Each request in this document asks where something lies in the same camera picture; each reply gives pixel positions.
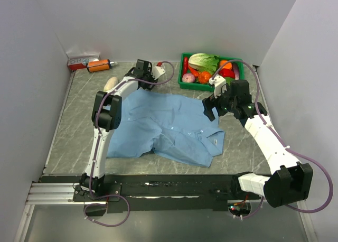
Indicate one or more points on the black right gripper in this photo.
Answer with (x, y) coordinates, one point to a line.
(210, 103)

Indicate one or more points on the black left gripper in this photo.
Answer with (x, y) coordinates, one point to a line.
(152, 80)

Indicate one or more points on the light blue shirt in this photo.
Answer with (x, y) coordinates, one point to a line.
(172, 126)

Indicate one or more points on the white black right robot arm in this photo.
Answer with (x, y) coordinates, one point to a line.
(290, 180)

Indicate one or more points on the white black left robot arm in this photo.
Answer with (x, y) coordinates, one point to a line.
(106, 117)

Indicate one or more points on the green plastic crate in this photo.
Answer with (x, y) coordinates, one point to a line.
(204, 87)

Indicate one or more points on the orange bumpy pumpkin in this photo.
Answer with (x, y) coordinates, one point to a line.
(204, 77)

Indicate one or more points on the green bell pepper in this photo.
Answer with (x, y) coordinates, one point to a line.
(228, 80)

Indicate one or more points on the pink onion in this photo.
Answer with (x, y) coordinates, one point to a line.
(188, 78)

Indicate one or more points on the orange carrot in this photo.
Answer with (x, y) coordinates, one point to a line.
(194, 71)

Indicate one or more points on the red bell pepper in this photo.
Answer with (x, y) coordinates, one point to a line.
(227, 73)

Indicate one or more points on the white daikon radish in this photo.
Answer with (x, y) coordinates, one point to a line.
(112, 82)

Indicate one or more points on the red chili pepper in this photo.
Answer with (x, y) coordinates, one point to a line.
(185, 65)

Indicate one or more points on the green white cabbage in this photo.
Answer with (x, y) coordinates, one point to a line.
(204, 62)

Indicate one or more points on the orange round fruit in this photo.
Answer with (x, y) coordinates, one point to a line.
(224, 64)

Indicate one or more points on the purple eggplant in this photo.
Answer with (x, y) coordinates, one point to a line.
(236, 71)

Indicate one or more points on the orange cylindrical bottle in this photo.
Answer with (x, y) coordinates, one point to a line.
(100, 65)

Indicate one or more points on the red white carton box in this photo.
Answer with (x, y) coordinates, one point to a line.
(80, 62)

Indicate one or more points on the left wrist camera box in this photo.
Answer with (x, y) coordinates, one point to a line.
(159, 70)

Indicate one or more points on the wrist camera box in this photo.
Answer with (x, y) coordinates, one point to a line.
(159, 70)
(219, 84)

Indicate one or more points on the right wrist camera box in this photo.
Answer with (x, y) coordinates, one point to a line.
(219, 84)

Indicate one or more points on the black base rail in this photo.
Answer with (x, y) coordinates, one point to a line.
(158, 192)

